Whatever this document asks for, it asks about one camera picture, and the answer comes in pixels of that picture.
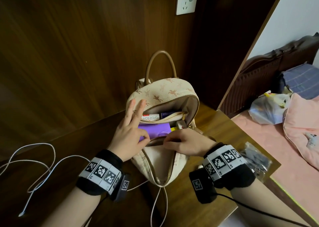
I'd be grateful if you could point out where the person's right hand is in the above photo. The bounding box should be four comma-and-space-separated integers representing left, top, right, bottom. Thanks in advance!
163, 128, 217, 158

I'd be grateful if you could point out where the person's left hand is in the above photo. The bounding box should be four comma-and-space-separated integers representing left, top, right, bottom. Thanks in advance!
107, 99, 151, 162

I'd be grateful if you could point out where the small purple pad pack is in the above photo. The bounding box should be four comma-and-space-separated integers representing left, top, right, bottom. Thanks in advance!
138, 123, 172, 142

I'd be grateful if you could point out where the red spotted cartoon tissue pack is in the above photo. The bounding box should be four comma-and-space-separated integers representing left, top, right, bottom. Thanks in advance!
141, 114, 160, 122

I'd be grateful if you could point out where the cream patterned backpack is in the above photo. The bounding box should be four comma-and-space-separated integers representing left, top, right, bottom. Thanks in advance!
126, 50, 204, 188

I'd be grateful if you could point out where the clear plastic bag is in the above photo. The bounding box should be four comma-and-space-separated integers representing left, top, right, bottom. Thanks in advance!
239, 141, 272, 183

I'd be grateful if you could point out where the long white charging cable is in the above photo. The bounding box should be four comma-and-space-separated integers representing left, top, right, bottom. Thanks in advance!
0, 143, 169, 227

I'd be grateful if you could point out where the person's left forearm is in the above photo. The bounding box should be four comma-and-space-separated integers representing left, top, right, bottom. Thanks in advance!
41, 187, 102, 227

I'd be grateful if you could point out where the person's right forearm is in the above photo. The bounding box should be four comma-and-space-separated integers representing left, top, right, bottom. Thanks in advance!
229, 178, 309, 227

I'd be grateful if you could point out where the right black marker wristband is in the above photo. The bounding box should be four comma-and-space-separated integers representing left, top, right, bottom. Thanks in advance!
202, 142, 256, 190

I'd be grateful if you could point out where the black marker wristband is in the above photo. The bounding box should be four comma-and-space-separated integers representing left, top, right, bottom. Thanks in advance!
76, 149, 124, 196
202, 142, 256, 190

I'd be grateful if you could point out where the left black marker wristband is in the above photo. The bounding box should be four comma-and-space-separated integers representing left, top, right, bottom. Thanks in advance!
76, 149, 124, 196

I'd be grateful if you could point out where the pink bed sheet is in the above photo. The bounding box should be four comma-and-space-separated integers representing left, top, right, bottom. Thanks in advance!
232, 110, 319, 215

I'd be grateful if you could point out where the translucent plastic shopping bag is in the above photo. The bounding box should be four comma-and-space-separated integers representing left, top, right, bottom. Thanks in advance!
248, 91, 292, 125

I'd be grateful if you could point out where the dark carved bed headboard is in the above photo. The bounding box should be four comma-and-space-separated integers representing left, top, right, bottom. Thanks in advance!
220, 33, 319, 119

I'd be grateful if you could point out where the dark wooden shelf cabinet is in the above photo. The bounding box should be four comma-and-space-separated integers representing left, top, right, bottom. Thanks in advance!
189, 0, 288, 111

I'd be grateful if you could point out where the pink quilt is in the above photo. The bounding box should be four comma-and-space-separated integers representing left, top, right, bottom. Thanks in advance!
283, 93, 319, 171

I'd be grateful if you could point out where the blue checkered pillow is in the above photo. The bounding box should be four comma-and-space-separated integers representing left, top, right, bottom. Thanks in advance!
281, 64, 319, 100

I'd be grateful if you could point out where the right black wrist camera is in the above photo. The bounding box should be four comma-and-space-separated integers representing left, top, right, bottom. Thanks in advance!
189, 169, 218, 205

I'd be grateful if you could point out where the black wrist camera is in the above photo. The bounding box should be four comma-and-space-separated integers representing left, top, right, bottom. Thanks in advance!
189, 169, 218, 205
109, 174, 131, 202

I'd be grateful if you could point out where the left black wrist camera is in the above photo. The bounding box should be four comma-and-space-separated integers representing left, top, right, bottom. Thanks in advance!
109, 174, 131, 202

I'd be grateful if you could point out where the left black camera cable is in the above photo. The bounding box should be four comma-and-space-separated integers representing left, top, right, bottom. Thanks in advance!
84, 197, 111, 227

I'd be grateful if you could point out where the black camera cable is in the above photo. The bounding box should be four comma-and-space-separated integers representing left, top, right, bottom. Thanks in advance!
84, 197, 111, 227
215, 193, 312, 227

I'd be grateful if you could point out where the right black camera cable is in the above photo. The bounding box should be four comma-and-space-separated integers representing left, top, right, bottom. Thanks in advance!
215, 193, 312, 227

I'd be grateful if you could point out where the dark wooden bed rail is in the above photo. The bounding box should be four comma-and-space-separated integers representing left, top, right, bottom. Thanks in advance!
264, 177, 319, 227

